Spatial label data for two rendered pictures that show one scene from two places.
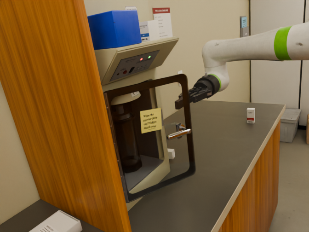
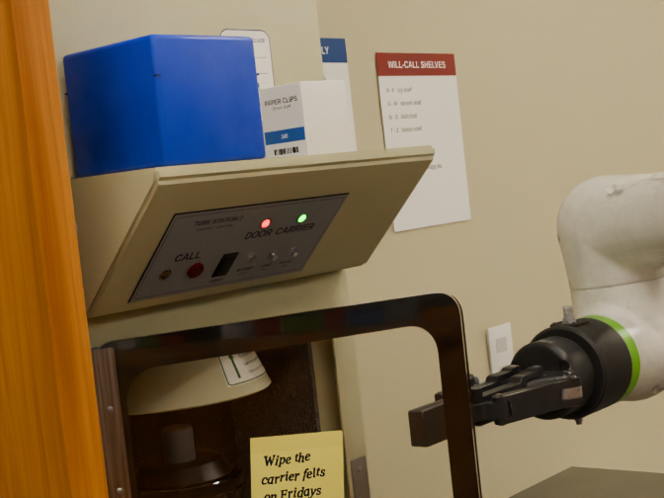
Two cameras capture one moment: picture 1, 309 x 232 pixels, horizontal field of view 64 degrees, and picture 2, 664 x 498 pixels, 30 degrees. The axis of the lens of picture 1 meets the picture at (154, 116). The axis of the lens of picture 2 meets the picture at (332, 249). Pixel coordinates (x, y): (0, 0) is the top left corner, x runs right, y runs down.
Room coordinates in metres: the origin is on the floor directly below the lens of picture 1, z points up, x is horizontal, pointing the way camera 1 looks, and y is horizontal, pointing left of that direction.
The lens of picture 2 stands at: (-0.16, -0.08, 1.49)
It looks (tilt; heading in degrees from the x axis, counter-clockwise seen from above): 3 degrees down; 3
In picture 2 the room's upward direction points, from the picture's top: 6 degrees counter-clockwise
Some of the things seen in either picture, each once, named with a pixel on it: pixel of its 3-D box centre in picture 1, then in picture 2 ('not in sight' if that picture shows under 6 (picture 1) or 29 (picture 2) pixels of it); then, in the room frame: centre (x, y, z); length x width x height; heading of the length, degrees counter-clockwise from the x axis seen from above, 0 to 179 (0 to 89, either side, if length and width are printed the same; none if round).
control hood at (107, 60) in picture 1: (140, 59); (266, 224); (0.81, 0.02, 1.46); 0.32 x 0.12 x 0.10; 142
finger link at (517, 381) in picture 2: (195, 95); (509, 398); (0.93, -0.17, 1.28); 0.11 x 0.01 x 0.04; 144
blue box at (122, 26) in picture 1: (115, 30); (165, 107); (0.74, 0.07, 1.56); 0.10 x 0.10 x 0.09; 52
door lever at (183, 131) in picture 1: (177, 132); not in sight; (0.79, -0.07, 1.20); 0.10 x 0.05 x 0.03; 114
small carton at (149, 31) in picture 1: (148, 31); (305, 121); (0.86, -0.02, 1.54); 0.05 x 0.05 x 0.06; 47
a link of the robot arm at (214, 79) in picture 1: (207, 85); (574, 365); (1.05, -0.24, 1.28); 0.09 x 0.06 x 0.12; 52
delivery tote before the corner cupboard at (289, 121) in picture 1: (272, 123); not in sight; (3.03, -1.54, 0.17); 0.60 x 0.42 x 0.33; 50
